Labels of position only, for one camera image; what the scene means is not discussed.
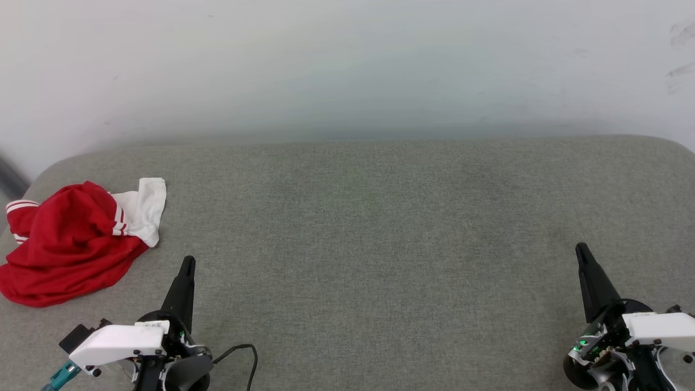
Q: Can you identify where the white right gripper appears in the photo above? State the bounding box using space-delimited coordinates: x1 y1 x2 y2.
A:
575 242 695 351

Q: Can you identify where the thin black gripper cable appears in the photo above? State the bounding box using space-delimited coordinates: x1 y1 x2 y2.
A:
212 344 259 391

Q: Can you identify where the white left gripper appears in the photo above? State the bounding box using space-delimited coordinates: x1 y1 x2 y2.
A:
69 256 197 376

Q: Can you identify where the grey fabric sofa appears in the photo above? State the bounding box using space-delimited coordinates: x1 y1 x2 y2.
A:
0 135 695 391

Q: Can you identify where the red white baseball shirt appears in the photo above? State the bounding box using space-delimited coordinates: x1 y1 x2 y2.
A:
0 178 167 308

